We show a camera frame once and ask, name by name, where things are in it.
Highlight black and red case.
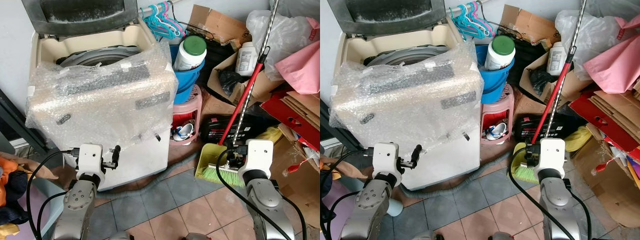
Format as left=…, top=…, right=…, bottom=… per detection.
left=199, top=115, right=252, bottom=144
left=513, top=114, right=552, bottom=144

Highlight dark grey washer lid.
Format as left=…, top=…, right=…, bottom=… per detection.
left=21, top=0, right=140, bottom=37
left=336, top=0, right=448, bottom=37

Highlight torn brown cardboard flap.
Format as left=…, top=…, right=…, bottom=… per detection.
left=187, top=4, right=252, bottom=50
left=499, top=4, right=562, bottom=47

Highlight teal plastic clothes hanger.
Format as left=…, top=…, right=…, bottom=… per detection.
left=450, top=5, right=482, bottom=40
left=140, top=5, right=173, bottom=41

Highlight large brown cardboard box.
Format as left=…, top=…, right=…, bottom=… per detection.
left=270, top=125, right=321, bottom=232
left=570, top=135, right=640, bottom=230

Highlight black and white striped pole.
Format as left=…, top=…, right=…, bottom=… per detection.
left=545, top=0, right=589, bottom=139
left=231, top=0, right=280, bottom=144

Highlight white and blue shoe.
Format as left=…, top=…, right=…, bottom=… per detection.
left=172, top=122, right=195, bottom=142
left=485, top=122, right=509, bottom=141

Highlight pink plastic clothes hanger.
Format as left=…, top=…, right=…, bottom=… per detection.
left=466, top=1, right=497, bottom=38
left=156, top=1, right=189, bottom=39

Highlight yellow plastic bag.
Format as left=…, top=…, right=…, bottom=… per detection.
left=564, top=125, right=594, bottom=154
left=254, top=126, right=284, bottom=146

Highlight small white labelled bottle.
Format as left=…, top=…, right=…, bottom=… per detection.
left=235, top=41, right=259, bottom=77
left=546, top=41, right=569, bottom=77

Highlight black plastic bag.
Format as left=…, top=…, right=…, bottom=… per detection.
left=217, top=69, right=244, bottom=92
left=529, top=67, right=557, bottom=92

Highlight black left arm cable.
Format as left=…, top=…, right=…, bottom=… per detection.
left=320, top=148, right=375, bottom=240
left=25, top=147, right=81, bottom=240

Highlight dark blue garment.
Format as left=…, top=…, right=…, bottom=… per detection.
left=0, top=170, right=30, bottom=227
left=320, top=172, right=337, bottom=223

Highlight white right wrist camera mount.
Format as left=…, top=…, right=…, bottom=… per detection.
left=246, top=139, right=275, bottom=174
left=537, top=138, right=566, bottom=172

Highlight pink plastic stool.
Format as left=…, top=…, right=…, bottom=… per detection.
left=170, top=84, right=204, bottom=146
left=480, top=83, right=515, bottom=146

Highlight pink plastic bag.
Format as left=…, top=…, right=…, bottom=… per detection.
left=583, top=15, right=640, bottom=95
left=274, top=17, right=321, bottom=96

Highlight green broom bristles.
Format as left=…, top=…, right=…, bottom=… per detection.
left=202, top=161, right=247, bottom=189
left=512, top=162, right=541, bottom=185

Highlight flat red cardboard box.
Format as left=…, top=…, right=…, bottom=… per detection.
left=259, top=92, right=321, bottom=152
left=568, top=91, right=640, bottom=152

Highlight green plastic dustpan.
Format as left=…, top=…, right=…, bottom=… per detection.
left=509, top=142, right=532, bottom=177
left=194, top=143, right=232, bottom=182

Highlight clear crumpled plastic bag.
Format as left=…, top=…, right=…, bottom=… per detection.
left=245, top=9, right=317, bottom=82
left=554, top=9, right=627, bottom=82

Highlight clear bubble wrap sheet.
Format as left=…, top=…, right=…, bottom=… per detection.
left=328, top=42, right=485, bottom=152
left=25, top=40, right=180, bottom=152

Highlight cream top-loading washing machine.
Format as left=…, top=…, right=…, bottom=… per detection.
left=28, top=20, right=174, bottom=193
left=331, top=20, right=484, bottom=192

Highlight white bottle with green cap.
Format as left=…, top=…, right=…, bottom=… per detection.
left=484, top=35, right=517, bottom=72
left=173, top=35, right=208, bottom=72

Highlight pale blue plastic basket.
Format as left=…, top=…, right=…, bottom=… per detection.
left=29, top=176, right=68, bottom=238
left=385, top=196, right=404, bottom=218

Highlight blue plastic bucket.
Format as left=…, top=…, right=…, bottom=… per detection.
left=475, top=45, right=514, bottom=105
left=169, top=45, right=206, bottom=105

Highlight open brown cardboard box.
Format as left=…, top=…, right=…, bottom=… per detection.
left=519, top=50, right=591, bottom=106
left=207, top=50, right=282, bottom=107

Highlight red broom handle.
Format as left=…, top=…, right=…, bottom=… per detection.
left=217, top=46, right=271, bottom=147
left=530, top=46, right=577, bottom=147

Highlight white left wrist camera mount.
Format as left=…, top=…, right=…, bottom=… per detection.
left=75, top=143, right=105, bottom=176
left=372, top=142, right=401, bottom=175

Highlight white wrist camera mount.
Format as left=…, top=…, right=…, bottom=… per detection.
left=75, top=143, right=105, bottom=176
left=372, top=142, right=401, bottom=175
left=246, top=139, right=275, bottom=174
left=537, top=138, right=566, bottom=172

